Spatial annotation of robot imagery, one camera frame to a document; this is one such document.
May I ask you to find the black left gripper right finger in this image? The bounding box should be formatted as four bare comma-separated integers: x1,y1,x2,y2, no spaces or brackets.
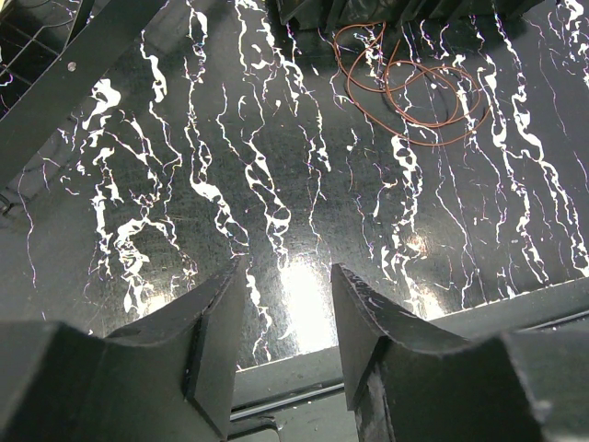
331,264,588,441

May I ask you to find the black wire dish rack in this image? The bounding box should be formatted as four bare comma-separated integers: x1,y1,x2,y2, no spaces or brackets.
1,1,164,186

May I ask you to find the brown cable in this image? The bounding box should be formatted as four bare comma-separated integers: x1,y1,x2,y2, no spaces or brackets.
331,20,491,147

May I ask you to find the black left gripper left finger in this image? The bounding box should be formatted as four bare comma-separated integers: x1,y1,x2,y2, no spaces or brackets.
1,258,247,441

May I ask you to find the black storage bin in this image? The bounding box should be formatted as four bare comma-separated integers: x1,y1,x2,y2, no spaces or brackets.
276,0,347,30
353,0,541,24

